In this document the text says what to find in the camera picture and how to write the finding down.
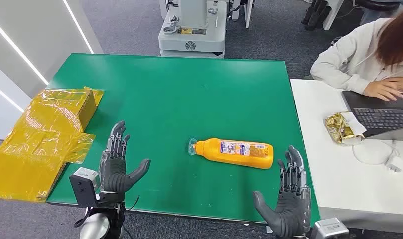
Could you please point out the black chair seat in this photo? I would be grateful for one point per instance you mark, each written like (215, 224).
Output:
(376, 5)

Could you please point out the white power adapter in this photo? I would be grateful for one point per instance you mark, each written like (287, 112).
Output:
(393, 165)

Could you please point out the short wall light strip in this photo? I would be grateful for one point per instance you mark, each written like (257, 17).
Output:
(6, 96)

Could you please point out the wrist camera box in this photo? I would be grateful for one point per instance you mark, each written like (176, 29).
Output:
(82, 186)
(330, 229)

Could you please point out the orange bottle with clear cap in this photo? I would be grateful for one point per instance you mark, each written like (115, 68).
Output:
(214, 152)

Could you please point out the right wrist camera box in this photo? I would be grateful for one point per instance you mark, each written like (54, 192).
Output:
(330, 229)

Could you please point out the person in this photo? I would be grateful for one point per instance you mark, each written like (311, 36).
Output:
(349, 56)

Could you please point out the white furniture panel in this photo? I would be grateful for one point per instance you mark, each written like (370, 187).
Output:
(247, 11)

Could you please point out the long wall light strip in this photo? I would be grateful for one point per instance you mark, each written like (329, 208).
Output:
(78, 27)
(19, 51)

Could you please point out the white paper tissue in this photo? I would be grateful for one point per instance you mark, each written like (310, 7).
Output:
(354, 127)

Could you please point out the dark grey laptop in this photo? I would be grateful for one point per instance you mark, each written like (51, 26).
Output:
(382, 117)

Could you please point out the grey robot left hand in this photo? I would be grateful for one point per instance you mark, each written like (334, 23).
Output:
(113, 175)

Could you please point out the yellow film wrapped cardboard box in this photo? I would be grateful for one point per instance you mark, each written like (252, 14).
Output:
(39, 142)

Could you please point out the white desk leg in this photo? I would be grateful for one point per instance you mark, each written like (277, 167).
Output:
(333, 13)

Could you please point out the gold foil snack wrapper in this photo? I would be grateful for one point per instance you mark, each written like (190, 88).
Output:
(336, 127)

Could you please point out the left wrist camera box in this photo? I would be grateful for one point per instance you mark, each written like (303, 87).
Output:
(82, 186)

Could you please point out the person's right hand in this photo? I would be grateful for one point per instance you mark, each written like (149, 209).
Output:
(382, 89)

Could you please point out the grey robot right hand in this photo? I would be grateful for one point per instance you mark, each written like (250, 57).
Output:
(292, 211)

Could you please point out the white robot base machine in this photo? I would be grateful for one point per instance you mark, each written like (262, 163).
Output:
(191, 39)

